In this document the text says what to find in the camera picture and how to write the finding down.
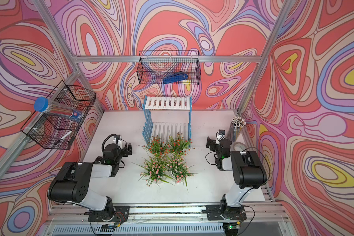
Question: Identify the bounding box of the red flower potted plant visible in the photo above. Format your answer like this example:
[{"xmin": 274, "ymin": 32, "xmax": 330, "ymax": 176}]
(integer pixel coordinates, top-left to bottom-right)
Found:
[
  {"xmin": 167, "ymin": 133, "xmax": 192, "ymax": 156},
  {"xmin": 142, "ymin": 136, "xmax": 171, "ymax": 157}
]

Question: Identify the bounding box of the pink flower potted plant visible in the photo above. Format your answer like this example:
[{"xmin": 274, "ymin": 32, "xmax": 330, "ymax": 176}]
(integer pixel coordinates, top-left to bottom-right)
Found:
[
  {"xmin": 166, "ymin": 154, "xmax": 196, "ymax": 188},
  {"xmin": 135, "ymin": 156, "xmax": 173, "ymax": 187}
]

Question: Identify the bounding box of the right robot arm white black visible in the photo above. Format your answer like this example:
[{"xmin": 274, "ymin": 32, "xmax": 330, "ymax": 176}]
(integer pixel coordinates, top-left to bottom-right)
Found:
[{"xmin": 202, "ymin": 138, "xmax": 268, "ymax": 222}]

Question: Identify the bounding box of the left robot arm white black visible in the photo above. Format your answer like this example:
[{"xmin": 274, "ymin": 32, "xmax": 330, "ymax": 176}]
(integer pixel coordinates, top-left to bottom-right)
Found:
[{"xmin": 47, "ymin": 138, "xmax": 132, "ymax": 225}]

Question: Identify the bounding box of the blue white wooden rack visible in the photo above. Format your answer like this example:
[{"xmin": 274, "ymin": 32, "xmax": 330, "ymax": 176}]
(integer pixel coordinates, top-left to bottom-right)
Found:
[{"xmin": 142, "ymin": 96, "xmax": 192, "ymax": 143}]

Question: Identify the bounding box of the clear tape roll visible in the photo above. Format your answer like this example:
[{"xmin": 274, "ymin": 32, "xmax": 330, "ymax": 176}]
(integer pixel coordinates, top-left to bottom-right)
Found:
[{"xmin": 231, "ymin": 142, "xmax": 247, "ymax": 152}]

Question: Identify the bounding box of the clear cup of pencils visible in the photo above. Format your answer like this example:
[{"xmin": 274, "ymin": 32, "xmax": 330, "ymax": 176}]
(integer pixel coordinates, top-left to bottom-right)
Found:
[{"xmin": 226, "ymin": 116, "xmax": 246, "ymax": 142}]

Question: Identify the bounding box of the white marker pen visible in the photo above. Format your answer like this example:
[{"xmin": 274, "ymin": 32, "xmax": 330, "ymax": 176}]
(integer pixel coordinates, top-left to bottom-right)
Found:
[{"xmin": 54, "ymin": 130, "xmax": 72, "ymax": 146}]

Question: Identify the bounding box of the blue stapler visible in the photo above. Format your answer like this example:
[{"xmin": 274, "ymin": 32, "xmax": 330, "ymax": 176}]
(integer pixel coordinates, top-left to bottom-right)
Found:
[{"xmin": 162, "ymin": 71, "xmax": 188, "ymax": 84}]

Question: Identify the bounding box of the blue capped pencil tube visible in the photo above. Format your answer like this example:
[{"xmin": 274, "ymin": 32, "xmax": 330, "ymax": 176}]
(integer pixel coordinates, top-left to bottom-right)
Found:
[{"xmin": 33, "ymin": 97, "xmax": 83, "ymax": 122}]

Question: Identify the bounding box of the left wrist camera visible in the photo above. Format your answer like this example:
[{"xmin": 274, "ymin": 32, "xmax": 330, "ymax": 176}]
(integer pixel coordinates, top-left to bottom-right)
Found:
[{"xmin": 113, "ymin": 134, "xmax": 121, "ymax": 145}]

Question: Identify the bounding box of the black wire basket left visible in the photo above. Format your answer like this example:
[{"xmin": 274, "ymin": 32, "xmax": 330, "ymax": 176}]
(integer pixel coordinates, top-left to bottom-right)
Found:
[{"xmin": 20, "ymin": 81, "xmax": 96, "ymax": 149}]

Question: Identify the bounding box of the black wire basket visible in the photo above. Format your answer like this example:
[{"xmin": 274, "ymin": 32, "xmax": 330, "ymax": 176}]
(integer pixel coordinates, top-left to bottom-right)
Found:
[
  {"xmin": 137, "ymin": 50, "xmax": 201, "ymax": 85},
  {"xmin": 20, "ymin": 81, "xmax": 96, "ymax": 149}
]

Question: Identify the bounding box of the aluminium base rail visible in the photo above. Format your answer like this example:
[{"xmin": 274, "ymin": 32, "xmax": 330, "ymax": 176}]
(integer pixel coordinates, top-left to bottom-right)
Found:
[{"xmin": 41, "ymin": 202, "xmax": 296, "ymax": 236}]

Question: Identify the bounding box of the black wire basket back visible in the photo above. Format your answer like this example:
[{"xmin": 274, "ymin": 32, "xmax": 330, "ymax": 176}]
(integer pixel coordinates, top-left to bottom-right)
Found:
[{"xmin": 137, "ymin": 50, "xmax": 201, "ymax": 85}]

